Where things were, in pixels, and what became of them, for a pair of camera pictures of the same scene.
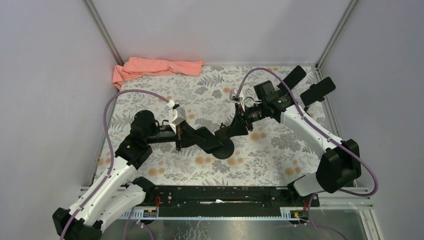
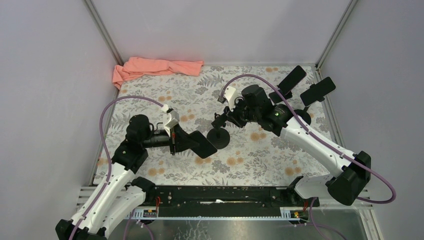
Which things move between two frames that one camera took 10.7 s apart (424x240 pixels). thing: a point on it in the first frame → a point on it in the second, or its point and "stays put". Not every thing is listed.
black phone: x=317 y=91 stays put
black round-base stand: x=223 y=134 → x=218 y=137
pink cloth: x=135 y=66 stays put
